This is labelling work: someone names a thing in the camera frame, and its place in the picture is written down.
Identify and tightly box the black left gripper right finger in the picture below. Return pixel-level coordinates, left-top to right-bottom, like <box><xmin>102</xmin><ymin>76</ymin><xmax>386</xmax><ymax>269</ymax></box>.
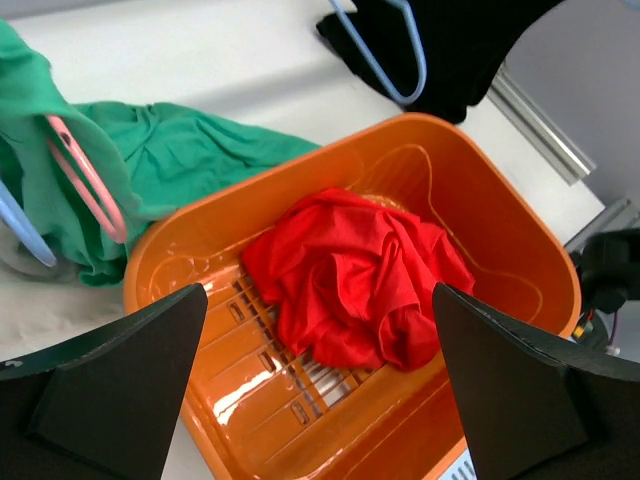
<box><xmin>433</xmin><ymin>284</ymin><xmax>639</xmax><ymax>479</ymax></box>

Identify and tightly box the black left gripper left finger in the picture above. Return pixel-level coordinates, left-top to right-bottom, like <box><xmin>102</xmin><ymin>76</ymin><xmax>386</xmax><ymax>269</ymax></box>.
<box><xmin>1</xmin><ymin>283</ymin><xmax>208</xmax><ymax>479</ymax></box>

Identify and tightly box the red tank top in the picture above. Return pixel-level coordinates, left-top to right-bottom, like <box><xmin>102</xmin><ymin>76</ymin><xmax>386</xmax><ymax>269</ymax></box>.
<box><xmin>241</xmin><ymin>189</ymin><xmax>475</xmax><ymax>371</ymax></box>

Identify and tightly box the black tank top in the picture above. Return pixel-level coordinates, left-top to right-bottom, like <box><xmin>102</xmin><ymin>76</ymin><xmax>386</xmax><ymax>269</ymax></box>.
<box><xmin>348</xmin><ymin>0</ymin><xmax>558</xmax><ymax>124</ymax></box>

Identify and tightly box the light blue hanger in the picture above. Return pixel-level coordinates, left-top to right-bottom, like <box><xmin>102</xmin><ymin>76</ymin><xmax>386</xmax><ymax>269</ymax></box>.
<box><xmin>328</xmin><ymin>0</ymin><xmax>428</xmax><ymax>106</ymax></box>
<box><xmin>1</xmin><ymin>183</ymin><xmax>57</xmax><ymax>267</ymax></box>

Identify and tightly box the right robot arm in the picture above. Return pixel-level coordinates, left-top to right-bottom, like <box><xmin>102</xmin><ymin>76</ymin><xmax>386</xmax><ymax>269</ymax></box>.
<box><xmin>570</xmin><ymin>228</ymin><xmax>639</xmax><ymax>355</ymax></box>

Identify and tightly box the green tank top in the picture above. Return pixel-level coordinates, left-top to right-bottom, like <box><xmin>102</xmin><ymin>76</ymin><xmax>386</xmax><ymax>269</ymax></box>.
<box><xmin>1</xmin><ymin>24</ymin><xmax>314</xmax><ymax>287</ymax></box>

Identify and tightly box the orange plastic basket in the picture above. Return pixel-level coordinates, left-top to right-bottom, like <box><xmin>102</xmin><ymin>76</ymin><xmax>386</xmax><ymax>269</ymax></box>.
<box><xmin>124</xmin><ymin>114</ymin><xmax>580</xmax><ymax>479</ymax></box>

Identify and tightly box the aluminium frame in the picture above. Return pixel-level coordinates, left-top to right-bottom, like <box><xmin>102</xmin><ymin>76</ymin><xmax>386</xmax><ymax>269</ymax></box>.
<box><xmin>488</xmin><ymin>66</ymin><xmax>639</xmax><ymax>251</ymax></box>

